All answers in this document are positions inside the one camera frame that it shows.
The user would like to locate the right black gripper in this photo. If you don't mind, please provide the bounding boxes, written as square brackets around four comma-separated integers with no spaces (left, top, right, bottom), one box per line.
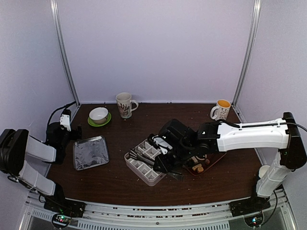
[153,143,194,175]

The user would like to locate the bunny print tin lid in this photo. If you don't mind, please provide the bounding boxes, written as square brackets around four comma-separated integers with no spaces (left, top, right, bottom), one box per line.
[73,136,110,171]

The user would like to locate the white divided tin box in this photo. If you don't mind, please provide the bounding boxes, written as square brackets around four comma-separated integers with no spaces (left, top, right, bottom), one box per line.
[124,139,166,186]

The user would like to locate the metal tongs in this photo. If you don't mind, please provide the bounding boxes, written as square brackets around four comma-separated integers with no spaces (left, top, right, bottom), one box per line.
[129,148,184,182]

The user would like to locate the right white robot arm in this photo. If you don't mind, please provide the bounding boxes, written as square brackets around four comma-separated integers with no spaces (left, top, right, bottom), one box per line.
[153,112,307,212]

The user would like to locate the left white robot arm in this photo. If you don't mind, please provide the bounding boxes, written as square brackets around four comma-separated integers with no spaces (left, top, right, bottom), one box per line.
[0,122,82,213]

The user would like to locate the red chocolate tray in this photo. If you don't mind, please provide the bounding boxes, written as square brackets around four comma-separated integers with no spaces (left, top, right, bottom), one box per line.
[182,152,227,176]

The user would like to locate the green saucer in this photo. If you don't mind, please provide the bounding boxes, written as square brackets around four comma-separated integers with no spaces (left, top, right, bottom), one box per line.
[87,112,112,127]

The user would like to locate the white bowl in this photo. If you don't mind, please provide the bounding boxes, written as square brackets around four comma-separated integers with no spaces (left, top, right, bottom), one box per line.
[89,107,108,120]

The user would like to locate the tall coral print mug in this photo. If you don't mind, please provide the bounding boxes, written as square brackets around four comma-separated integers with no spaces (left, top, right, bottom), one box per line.
[116,92,139,119]

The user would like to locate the yellow interior mug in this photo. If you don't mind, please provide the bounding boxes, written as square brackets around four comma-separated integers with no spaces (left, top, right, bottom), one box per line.
[210,99,231,121]

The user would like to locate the white bowl off table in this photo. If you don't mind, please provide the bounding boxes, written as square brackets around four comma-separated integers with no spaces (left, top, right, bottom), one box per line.
[258,165,270,179]

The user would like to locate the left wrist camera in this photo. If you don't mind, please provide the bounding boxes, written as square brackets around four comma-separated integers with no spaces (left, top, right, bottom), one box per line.
[59,109,71,132]

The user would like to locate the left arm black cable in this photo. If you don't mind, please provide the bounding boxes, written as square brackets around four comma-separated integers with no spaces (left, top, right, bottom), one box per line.
[44,101,77,142]

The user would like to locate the front metal rail base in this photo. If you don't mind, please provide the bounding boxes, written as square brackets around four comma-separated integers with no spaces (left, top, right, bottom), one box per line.
[24,201,295,230]

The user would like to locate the right aluminium frame post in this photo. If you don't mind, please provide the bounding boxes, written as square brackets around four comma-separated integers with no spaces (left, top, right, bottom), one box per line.
[232,0,262,108]

